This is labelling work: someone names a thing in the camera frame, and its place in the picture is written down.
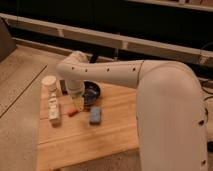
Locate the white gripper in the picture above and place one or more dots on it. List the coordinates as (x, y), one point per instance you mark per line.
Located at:
(78, 101)

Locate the white round cup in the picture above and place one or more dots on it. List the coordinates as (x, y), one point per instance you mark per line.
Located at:
(50, 84)

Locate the white plastic bottle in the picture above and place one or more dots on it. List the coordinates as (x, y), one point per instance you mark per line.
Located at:
(54, 110)

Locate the wooden table board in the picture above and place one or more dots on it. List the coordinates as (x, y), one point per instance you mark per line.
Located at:
(76, 140)

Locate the red pepper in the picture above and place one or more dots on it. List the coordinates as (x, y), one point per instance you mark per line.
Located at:
(72, 112)

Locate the blue sponge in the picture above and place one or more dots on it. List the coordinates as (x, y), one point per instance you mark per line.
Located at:
(95, 115)

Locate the white horizontal rail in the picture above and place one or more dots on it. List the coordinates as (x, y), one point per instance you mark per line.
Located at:
(186, 54)

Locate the grey object at left edge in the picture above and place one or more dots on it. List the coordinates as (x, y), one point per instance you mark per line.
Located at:
(7, 44)

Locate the dark ceramic bowl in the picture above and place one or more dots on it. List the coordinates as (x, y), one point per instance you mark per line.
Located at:
(92, 93)

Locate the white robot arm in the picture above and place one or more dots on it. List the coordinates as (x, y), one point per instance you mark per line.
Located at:
(170, 109)

